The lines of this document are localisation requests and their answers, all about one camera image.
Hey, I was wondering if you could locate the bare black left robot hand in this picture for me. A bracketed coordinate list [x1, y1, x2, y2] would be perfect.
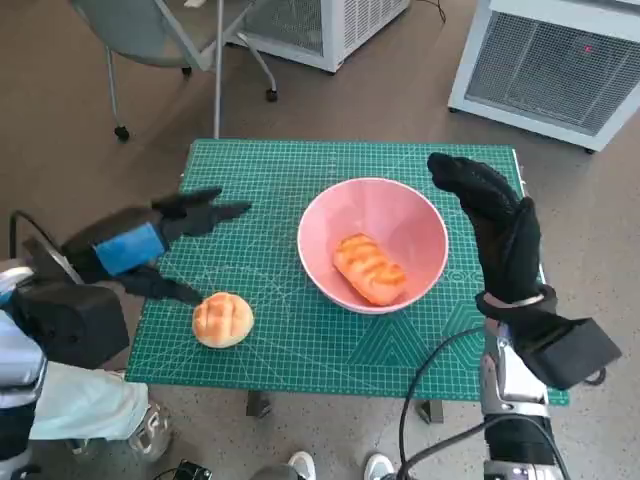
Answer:
[60, 186, 254, 305]

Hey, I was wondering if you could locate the grey wheeled chair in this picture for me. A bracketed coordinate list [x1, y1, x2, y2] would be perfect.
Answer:
[69, 0, 281, 144]

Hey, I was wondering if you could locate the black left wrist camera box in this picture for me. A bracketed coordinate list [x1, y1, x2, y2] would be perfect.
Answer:
[12, 282, 130, 372]

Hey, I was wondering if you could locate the pink bowl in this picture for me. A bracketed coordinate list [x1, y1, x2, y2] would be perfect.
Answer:
[297, 178, 450, 315]

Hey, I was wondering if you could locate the oblong toy bread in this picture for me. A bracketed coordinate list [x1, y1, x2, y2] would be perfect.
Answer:
[333, 232, 408, 307]

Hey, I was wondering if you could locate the round toy bread bun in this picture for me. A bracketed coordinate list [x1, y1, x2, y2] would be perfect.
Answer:
[192, 292, 255, 350]

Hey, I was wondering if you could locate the person's grey shoe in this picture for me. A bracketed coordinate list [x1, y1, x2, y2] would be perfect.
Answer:
[127, 402, 174, 464]

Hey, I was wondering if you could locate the large white mesh cabinet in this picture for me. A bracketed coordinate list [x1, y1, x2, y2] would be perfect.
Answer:
[447, 0, 640, 155]

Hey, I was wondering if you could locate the small black device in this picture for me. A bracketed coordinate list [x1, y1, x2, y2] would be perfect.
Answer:
[174, 460, 214, 480]

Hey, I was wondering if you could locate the long black cable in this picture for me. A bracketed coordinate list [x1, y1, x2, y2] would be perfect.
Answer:
[399, 327, 494, 480]

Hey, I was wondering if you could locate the small white mesh cabinet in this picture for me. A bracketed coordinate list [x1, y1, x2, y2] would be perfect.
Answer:
[224, 0, 414, 74]

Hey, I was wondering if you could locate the white shoe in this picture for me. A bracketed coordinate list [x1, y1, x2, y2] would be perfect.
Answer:
[363, 451, 396, 480]
[287, 449, 316, 480]

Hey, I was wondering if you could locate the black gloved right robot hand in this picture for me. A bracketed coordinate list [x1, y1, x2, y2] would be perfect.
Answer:
[427, 152, 545, 302]

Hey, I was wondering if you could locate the white metal pole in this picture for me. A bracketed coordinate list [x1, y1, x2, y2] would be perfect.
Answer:
[213, 0, 225, 140]

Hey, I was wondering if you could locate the green cutting mat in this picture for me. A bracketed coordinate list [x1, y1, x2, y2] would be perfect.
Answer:
[124, 139, 571, 406]

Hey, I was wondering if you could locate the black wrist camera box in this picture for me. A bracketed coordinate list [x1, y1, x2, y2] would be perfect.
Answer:
[517, 315, 624, 391]
[12, 282, 130, 372]

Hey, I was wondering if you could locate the black table bracket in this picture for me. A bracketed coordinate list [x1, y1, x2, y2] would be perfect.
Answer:
[417, 399, 444, 425]
[245, 392, 274, 419]

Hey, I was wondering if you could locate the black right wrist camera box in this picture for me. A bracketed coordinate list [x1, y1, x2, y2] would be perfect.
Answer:
[517, 315, 624, 391]

